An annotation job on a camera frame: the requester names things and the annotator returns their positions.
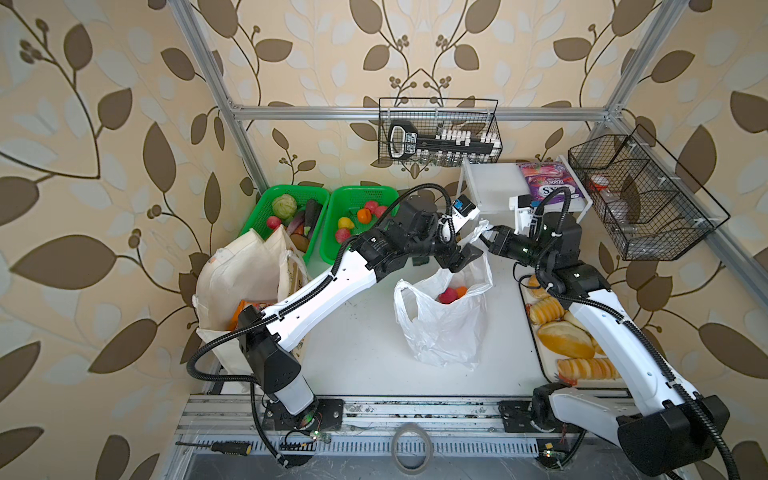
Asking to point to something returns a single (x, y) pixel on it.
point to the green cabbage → (284, 205)
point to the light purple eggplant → (297, 220)
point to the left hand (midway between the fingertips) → (475, 237)
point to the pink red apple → (448, 296)
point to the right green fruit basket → (349, 211)
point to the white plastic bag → (446, 315)
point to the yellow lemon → (345, 222)
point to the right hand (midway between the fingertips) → (478, 232)
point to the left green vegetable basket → (299, 209)
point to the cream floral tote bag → (254, 269)
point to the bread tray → (565, 350)
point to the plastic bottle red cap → (599, 184)
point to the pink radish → (274, 222)
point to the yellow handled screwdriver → (229, 448)
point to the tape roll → (416, 428)
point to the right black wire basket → (654, 209)
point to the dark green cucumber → (311, 214)
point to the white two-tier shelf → (492, 185)
